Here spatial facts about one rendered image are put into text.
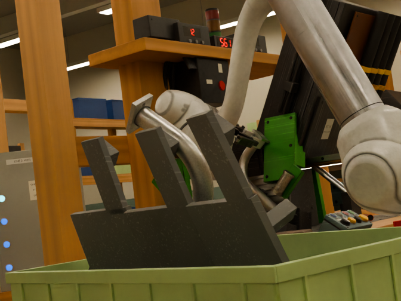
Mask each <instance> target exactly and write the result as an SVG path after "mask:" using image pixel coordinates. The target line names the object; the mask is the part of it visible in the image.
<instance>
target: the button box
mask: <svg viewBox="0 0 401 301"><path fill-rule="evenodd" d="M345 212H347V213H348V214H349V215H346V214H344V213H343V211H342V212H339V213H341V214H342V215H343V216H339V215H338V214H337V212H336V213H333V214H334V215H336V217H333V216H331V215H330V214H331V213H330V214H326V215H325V217H324V219H323V222H322V224H321V226H320V228H319V230H318V232H326V231H343V230H352V229H369V228H371V227H372V224H373V223H372V222H370V221H367V222H366V221H363V220H362V221H361V222H357V221H356V223H351V222H350V224H349V225H346V224H344V223H343V222H341V219H342V218H345V219H348V217H352V218H353V217H354V216H359V215H358V214H357V213H355V212H354V214H352V213H350V212H349V211H348V210H347V211H345Z"/></svg>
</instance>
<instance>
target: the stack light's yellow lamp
mask: <svg viewBox="0 0 401 301"><path fill-rule="evenodd" d="M206 25H207V27H208V30H209V33H211V32H221V26H220V21H219V20H210V21H207V23H206Z"/></svg>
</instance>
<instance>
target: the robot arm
mask: <svg viewBox="0 0 401 301"><path fill-rule="evenodd" d="M272 11H274V13H275V14H276V16H277V18H278V19H279V21H280V23H281V25H282V27H283V28H284V30H285V32H286V34H287V35H288V37H289V39H290V40H291V42H292V44H293V46H294V47H295V49H296V51H297V53H298V54H299V56H300V58H301V59H302V61H303V63H304V65H305V66H306V68H307V70H308V72H309V74H310V75H311V77H312V78H313V80H314V82H315V84H316V85H317V87H318V89H319V91H320V93H321V94H322V96H323V98H324V99H325V102H326V103H327V105H328V106H329V108H330V110H331V112H332V113H333V115H334V117H335V119H336V120H337V122H338V124H339V125H340V127H341V130H340V132H339V135H338V140H337V148H338V151H339V154H340V158H341V163H342V169H341V173H342V179H343V183H344V187H345V189H346V191H347V193H348V195H349V196H350V198H351V199H352V200H353V201H354V202H355V203H356V204H357V205H358V206H359V207H361V208H363V209H364V210H366V211H369V212H371V213H375V214H380V215H385V216H396V215H401V110H400V109H398V108H396V107H393V106H389V105H384V103H383V102H382V100H381V99H380V97H379V95H378V94H377V92H376V91H375V89H374V87H373V86H372V84H371V82H370V80H369V79H368V77H367V76H366V74H365V72H364V71H363V69H362V67H361V65H360V64H359V62H358V61H357V59H356V57H355V56H354V54H353V52H352V50H351V49H350V47H349V46H348V44H347V43H346V41H345V39H344V37H343V36H342V34H341V32H340V31H339V29H338V28H337V25H336V24H335V22H334V21H333V19H332V17H331V16H330V14H329V13H328V10H327V9H326V7H325V6H324V4H323V2H322V1H321V0H246V2H245V4H244V6H243V8H242V11H241V13H240V16H239V19H238V21H237V25H236V29H235V34H234V38H233V45H232V53H231V58H230V65H229V73H228V78H227V85H226V93H225V96H224V101H223V105H222V107H221V109H220V111H218V110H217V109H216V107H212V106H210V105H209V104H206V103H204V102H203V101H202V100H201V99H200V98H198V97H196V96H194V95H192V94H190V93H187V92H184V91H179V90H166V91H165V92H164V93H162V94H161V95H160V96H159V97H158V99H157V101H156V104H155V112H156V113H157V114H158V115H160V116H161V117H163V118H164V119H166V120H167V121H168V122H170V123H171V124H172V125H174V126H176V127H177V128H179V129H180V130H181V131H182V132H184V133H185V134H186V135H187V136H188V137H190V138H191V140H192V141H193V142H194V143H195V144H196V146H197V147H198V148H199V150H200V151H201V149H200V147H199V145H198V143H197V141H196V139H195V137H194V135H193V133H192V131H191V129H190V127H189V125H188V123H187V121H186V119H187V118H189V117H190V116H192V115H196V114H198V113H202V112H206V111H208V110H212V111H213V113H217V114H219V115H220V116H222V117H223V118H224V119H225V120H227V121H228V122H229V123H231V124H233V125H234V126H235V127H236V128H235V136H234V141H233V143H234V144H239V145H242V146H246V147H248V148H251V147H252V146H253V147H255V148H257V149H261V148H262V146H263V145H264V144H265V142H264V141H262V140H260V139H258V138H256V137H254V136H255V134H254V133H253V132H251V131H249V130H246V129H244V128H245V127H244V126H241V127H239V124H237V122H238V120H239V118H240V115H241V113H242V109H243V106H244V102H245V97H246V92H247V88H248V82H249V76H250V73H251V67H252V61H253V57H254V51H255V46H256V42H257V38H258V34H259V31H260V29H261V26H262V24H263V22H264V20H265V19H266V17H267V16H268V15H269V14H270V13H271V12H272ZM201 152H202V151H201Z"/></svg>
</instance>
